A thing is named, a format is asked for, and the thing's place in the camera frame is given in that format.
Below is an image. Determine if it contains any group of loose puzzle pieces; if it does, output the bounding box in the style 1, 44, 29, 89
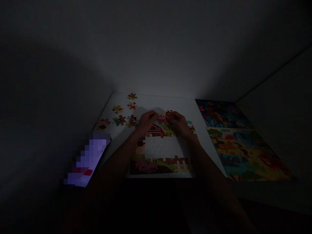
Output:
95, 93, 138, 130

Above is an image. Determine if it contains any yellow finished puzzle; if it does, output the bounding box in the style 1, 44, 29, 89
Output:
205, 126, 294, 183

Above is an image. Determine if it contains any person's left hand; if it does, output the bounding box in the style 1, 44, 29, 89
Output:
135, 110, 159, 134

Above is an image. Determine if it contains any dark blue finished puzzle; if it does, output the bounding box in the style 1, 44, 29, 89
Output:
196, 98, 252, 129

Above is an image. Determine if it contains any farm jigsaw puzzle board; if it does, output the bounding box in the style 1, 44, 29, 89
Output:
128, 120, 196, 176

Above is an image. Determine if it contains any red orange jigsaw piece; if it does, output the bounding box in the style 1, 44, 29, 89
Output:
157, 112, 170, 126

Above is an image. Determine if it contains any person's right hand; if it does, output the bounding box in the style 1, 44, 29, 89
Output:
166, 111, 194, 140

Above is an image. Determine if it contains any black smartphone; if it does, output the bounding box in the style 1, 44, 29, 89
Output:
64, 132, 112, 189

